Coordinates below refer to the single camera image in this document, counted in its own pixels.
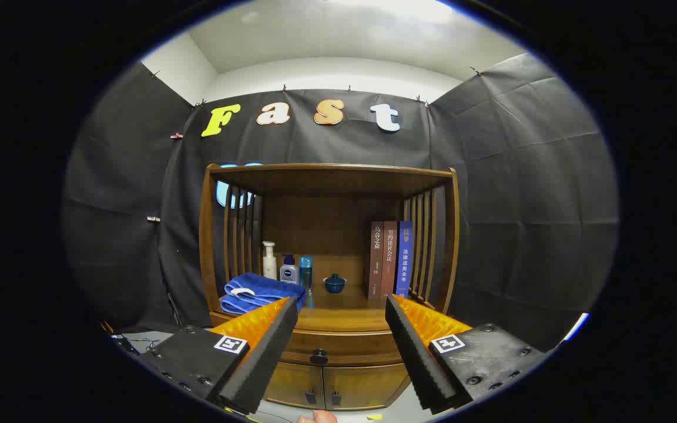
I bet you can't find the dark brown book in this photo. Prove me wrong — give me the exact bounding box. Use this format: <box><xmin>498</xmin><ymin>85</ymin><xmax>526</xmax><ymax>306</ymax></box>
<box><xmin>368</xmin><ymin>221</ymin><xmax>384</xmax><ymax>301</ymax></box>

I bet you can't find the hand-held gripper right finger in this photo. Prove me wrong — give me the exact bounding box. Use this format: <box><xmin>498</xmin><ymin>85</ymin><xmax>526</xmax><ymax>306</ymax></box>
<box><xmin>384</xmin><ymin>294</ymin><xmax>548</xmax><ymax>415</ymax></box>

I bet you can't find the blue book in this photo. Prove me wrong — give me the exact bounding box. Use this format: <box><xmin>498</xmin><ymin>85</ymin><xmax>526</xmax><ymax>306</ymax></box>
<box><xmin>395</xmin><ymin>220</ymin><xmax>414</xmax><ymax>298</ymax></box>

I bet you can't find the reddish brown book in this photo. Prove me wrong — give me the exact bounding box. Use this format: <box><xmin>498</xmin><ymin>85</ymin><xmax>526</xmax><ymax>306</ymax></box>
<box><xmin>381</xmin><ymin>221</ymin><xmax>398</xmax><ymax>300</ymax></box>

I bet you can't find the blue folded towel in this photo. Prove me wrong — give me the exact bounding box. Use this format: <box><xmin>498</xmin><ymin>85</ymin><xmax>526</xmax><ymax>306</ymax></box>
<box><xmin>220</xmin><ymin>273</ymin><xmax>307</xmax><ymax>315</ymax></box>

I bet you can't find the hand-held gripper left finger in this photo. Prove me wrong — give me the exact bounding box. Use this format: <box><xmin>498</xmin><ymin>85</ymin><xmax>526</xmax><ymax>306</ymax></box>
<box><xmin>139</xmin><ymin>296</ymin><xmax>299</xmax><ymax>419</ymax></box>

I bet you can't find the wooden countertop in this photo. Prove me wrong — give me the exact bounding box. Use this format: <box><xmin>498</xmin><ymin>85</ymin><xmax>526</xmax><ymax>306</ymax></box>
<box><xmin>210</xmin><ymin>282</ymin><xmax>439</xmax><ymax>333</ymax></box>

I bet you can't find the white pump bottle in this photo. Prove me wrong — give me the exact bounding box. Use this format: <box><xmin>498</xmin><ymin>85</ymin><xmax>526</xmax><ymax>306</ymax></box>
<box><xmin>262</xmin><ymin>241</ymin><xmax>278</xmax><ymax>280</ymax></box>

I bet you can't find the white bottle with blue cap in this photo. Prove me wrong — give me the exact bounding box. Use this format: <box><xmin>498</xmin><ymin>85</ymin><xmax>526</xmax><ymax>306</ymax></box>
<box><xmin>280</xmin><ymin>254</ymin><xmax>300</xmax><ymax>285</ymax></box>

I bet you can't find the wooden cabinet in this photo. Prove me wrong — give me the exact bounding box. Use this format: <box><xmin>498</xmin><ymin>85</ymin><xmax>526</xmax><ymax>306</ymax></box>
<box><xmin>199</xmin><ymin>163</ymin><xmax>460</xmax><ymax>412</ymax></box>

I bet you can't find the wooden drawer with black knob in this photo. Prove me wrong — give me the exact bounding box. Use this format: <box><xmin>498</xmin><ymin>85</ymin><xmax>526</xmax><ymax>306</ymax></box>
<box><xmin>280</xmin><ymin>328</ymin><xmax>405</xmax><ymax>367</ymax></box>

